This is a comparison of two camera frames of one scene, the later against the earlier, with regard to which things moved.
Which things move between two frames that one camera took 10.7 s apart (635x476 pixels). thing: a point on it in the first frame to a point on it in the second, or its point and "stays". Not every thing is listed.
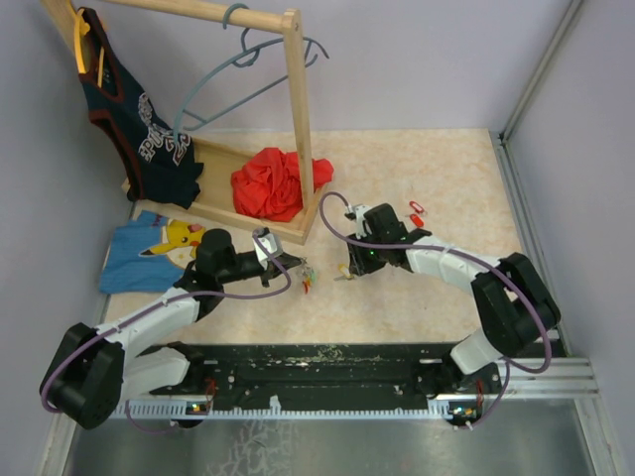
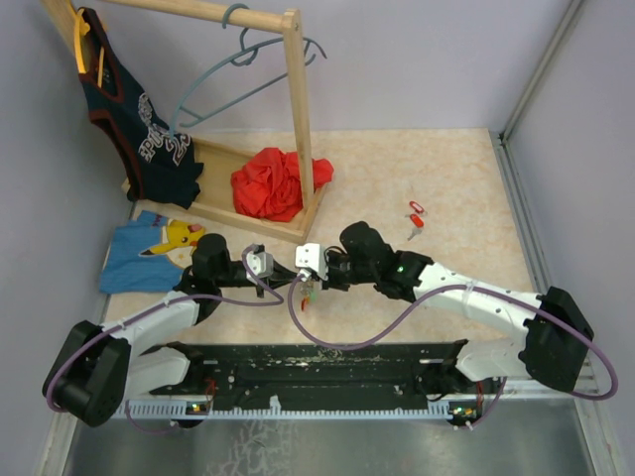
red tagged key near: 417,220 stays
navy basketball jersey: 157,162 stays
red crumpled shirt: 267,184 stays
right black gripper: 358,264 to 330,283
